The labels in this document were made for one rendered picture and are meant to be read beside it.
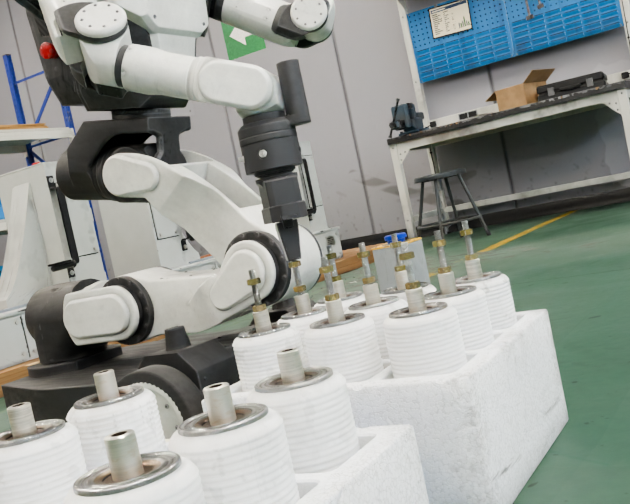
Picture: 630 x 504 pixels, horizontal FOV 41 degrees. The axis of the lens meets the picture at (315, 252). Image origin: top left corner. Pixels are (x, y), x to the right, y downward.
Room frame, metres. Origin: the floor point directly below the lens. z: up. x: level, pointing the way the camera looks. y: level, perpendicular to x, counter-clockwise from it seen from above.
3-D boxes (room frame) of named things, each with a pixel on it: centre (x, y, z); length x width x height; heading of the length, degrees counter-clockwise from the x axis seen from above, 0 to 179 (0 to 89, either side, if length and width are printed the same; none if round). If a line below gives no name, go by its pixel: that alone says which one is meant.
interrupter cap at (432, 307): (1.06, -0.11, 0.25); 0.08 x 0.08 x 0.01
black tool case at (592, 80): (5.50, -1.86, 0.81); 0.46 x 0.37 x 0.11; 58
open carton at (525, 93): (5.77, -1.60, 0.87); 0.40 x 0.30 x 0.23; 44
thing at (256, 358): (1.18, 0.09, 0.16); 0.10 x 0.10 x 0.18
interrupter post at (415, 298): (1.06, -0.11, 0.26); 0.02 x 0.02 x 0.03
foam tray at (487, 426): (1.22, -0.07, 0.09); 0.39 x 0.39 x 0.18; 60
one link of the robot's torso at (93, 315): (1.80, 0.41, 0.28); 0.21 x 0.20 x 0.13; 58
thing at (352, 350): (1.12, -0.01, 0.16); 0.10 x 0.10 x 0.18
